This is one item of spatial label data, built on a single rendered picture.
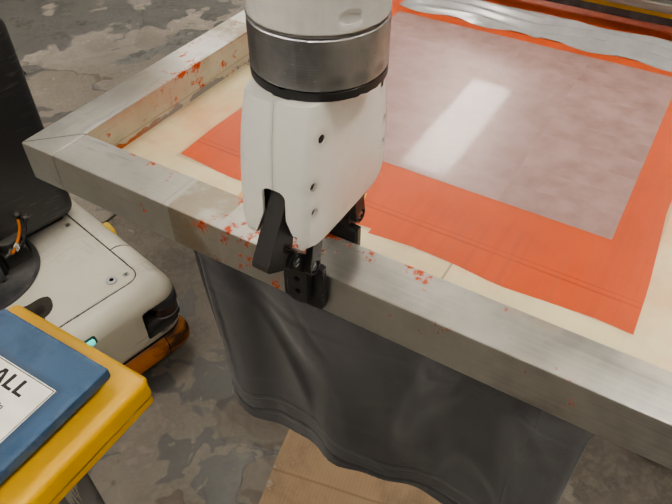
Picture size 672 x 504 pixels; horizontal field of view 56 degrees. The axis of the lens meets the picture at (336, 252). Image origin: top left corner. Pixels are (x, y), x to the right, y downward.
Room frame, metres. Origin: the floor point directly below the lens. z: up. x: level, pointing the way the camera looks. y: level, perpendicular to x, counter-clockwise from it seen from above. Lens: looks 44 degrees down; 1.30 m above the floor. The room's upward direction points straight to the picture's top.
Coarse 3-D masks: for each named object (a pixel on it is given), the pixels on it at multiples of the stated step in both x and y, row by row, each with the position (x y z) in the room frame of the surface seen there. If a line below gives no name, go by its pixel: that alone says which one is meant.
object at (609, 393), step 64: (192, 64) 0.59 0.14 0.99; (64, 128) 0.47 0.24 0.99; (128, 128) 0.51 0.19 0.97; (128, 192) 0.39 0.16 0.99; (192, 192) 0.39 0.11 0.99; (384, 256) 0.31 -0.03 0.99; (384, 320) 0.27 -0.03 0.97; (448, 320) 0.26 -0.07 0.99; (512, 320) 0.26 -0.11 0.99; (512, 384) 0.23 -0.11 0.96; (576, 384) 0.21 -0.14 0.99; (640, 384) 0.21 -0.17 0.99; (640, 448) 0.19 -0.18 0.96
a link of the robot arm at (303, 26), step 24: (264, 0) 0.29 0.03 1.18; (288, 0) 0.28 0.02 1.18; (312, 0) 0.28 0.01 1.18; (336, 0) 0.28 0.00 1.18; (360, 0) 0.29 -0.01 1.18; (384, 0) 0.30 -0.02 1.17; (264, 24) 0.29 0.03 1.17; (288, 24) 0.29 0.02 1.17; (312, 24) 0.28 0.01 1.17; (336, 24) 0.28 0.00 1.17; (360, 24) 0.29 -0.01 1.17
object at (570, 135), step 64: (512, 64) 0.66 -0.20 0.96; (576, 64) 0.66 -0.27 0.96; (640, 64) 0.66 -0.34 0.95; (512, 128) 0.53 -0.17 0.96; (576, 128) 0.53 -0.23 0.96; (640, 128) 0.53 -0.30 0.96; (448, 192) 0.43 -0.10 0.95; (512, 192) 0.43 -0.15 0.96; (576, 192) 0.43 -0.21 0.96; (640, 192) 0.43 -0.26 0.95; (448, 256) 0.35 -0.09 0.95; (512, 256) 0.35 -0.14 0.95; (576, 256) 0.35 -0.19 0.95; (640, 256) 0.35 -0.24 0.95
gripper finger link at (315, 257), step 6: (288, 234) 0.30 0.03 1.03; (288, 240) 0.30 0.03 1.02; (312, 246) 0.29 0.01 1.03; (318, 246) 0.29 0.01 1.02; (306, 252) 0.29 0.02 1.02; (312, 252) 0.29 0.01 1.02; (318, 252) 0.29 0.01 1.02; (306, 258) 0.29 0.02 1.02; (312, 258) 0.28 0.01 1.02; (318, 258) 0.29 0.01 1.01; (306, 264) 0.29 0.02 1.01; (312, 264) 0.28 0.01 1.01; (318, 264) 0.29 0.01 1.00; (306, 270) 0.28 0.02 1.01; (312, 270) 0.29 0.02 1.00
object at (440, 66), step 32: (512, 0) 0.83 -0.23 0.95; (544, 0) 0.83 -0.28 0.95; (416, 32) 0.74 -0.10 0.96; (448, 32) 0.74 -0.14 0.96; (480, 32) 0.74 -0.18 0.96; (512, 32) 0.74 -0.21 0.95; (416, 64) 0.66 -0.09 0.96; (448, 64) 0.66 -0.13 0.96; (480, 64) 0.66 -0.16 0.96; (416, 96) 0.59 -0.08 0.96; (448, 96) 0.59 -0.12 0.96; (480, 96) 0.59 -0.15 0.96; (224, 128) 0.53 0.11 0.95; (416, 128) 0.53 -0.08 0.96; (448, 128) 0.53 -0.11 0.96; (224, 160) 0.48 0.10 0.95; (384, 160) 0.48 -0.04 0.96; (416, 160) 0.48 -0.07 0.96; (384, 192) 0.43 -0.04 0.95
